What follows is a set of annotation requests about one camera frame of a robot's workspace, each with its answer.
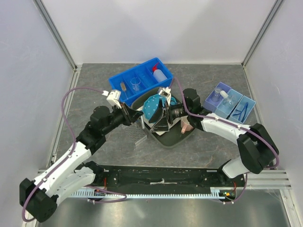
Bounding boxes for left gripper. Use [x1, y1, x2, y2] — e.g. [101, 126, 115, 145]
[102, 102, 144, 135]

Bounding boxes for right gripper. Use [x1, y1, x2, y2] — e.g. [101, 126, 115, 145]
[149, 98, 191, 132]

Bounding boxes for white wash bottle red cap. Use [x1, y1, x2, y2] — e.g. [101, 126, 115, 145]
[152, 63, 167, 83]

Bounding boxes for glass jar with lid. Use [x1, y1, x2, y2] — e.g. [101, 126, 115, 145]
[211, 87, 222, 103]

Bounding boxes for glass flask with stopper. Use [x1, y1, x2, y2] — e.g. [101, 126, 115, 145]
[220, 90, 236, 108]

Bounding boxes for blue safety glasses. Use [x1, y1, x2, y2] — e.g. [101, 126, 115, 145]
[232, 102, 249, 122]

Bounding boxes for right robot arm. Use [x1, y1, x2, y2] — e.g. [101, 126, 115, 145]
[143, 87, 279, 186]

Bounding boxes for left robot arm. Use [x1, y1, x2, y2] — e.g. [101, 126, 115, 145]
[19, 103, 143, 222]

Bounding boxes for white square plate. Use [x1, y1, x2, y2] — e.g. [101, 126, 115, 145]
[139, 95, 181, 136]

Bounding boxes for clear acrylic tube rack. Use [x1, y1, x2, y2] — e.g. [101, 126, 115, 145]
[122, 125, 147, 147]

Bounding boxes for teal polka dot plate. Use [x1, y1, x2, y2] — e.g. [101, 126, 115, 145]
[143, 94, 167, 121]

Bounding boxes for dark green tray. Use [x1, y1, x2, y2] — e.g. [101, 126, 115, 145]
[131, 87, 196, 148]

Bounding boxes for pink ceramic mug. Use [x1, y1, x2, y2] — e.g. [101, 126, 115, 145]
[181, 116, 193, 134]

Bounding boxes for blue divided storage bin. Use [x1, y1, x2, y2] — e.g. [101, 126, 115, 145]
[109, 58, 173, 106]

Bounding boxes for light blue three-compartment box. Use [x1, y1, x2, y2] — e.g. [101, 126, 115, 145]
[203, 82, 256, 123]

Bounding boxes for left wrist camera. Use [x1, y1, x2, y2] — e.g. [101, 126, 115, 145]
[102, 89, 121, 108]

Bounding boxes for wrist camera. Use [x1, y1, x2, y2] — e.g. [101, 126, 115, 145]
[102, 89, 121, 108]
[158, 87, 171, 102]

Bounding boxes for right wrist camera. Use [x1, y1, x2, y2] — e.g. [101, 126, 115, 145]
[158, 87, 171, 102]

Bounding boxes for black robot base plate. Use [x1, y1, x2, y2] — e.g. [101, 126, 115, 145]
[85, 161, 244, 194]

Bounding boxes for left aluminium frame post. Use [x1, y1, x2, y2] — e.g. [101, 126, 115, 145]
[33, 0, 77, 71]

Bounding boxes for aluminium frame post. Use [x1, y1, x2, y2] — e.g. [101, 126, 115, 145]
[33, 0, 77, 71]
[241, 0, 284, 69]

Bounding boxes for right aluminium frame post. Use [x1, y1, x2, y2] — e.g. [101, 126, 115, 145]
[241, 0, 284, 69]

